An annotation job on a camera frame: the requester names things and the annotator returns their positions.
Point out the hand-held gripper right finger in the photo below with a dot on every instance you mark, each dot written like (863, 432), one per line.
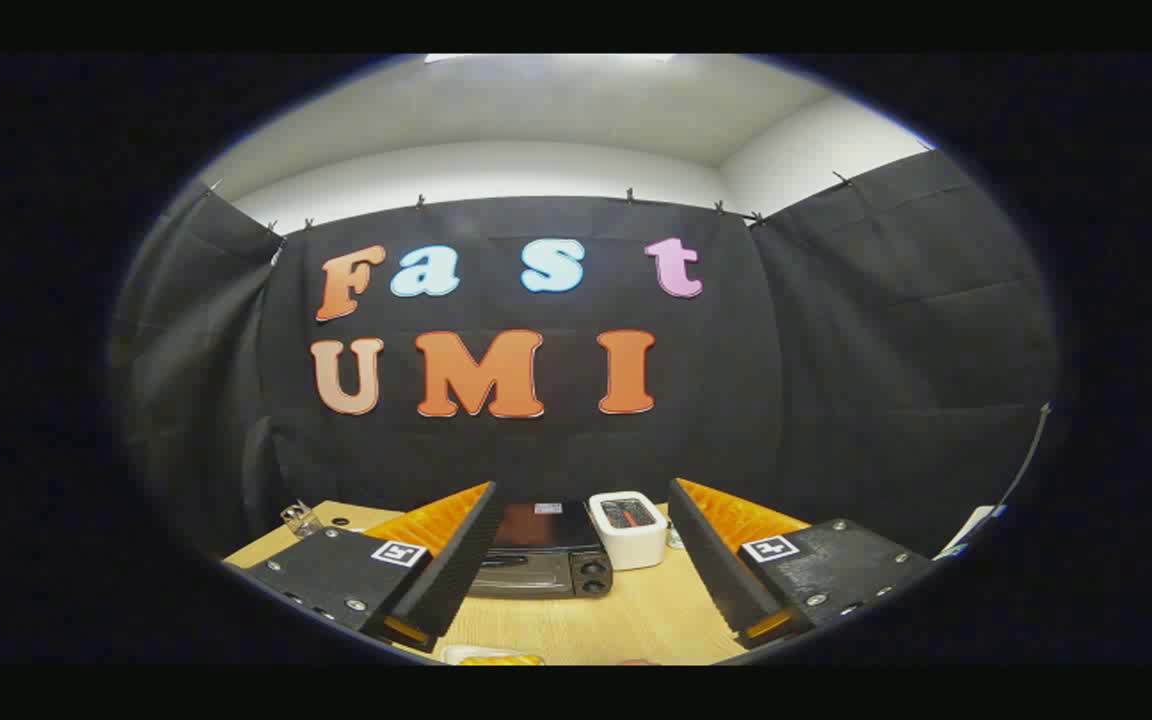
(716, 560)

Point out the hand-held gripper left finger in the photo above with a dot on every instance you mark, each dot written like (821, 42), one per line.
(451, 560)

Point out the black toaster oven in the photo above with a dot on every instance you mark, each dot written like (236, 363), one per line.
(546, 530)

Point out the yellow croissant bread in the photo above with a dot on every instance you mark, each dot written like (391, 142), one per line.
(498, 660)

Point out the white bread toaster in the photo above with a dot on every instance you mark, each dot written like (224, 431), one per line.
(631, 548)

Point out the white plate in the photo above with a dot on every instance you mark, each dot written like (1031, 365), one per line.
(451, 654)

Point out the black backdrop cloth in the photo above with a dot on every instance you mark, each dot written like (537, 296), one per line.
(536, 450)

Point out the white device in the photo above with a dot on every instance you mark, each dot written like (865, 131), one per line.
(968, 528)

